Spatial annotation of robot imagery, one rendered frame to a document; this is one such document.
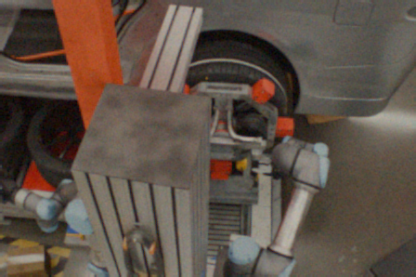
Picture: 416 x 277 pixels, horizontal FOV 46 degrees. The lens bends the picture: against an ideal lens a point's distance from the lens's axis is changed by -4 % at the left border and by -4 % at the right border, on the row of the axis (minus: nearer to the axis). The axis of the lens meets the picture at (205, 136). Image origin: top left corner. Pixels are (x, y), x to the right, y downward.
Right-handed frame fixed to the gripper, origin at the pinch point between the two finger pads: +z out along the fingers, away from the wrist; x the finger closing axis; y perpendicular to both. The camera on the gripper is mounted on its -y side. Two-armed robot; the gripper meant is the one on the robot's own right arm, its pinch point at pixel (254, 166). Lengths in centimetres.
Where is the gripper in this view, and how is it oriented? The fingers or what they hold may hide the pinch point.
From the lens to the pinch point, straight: 250.9
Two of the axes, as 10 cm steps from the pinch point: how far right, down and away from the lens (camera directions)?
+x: -0.7, 7.8, -6.2
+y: 0.1, -6.2, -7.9
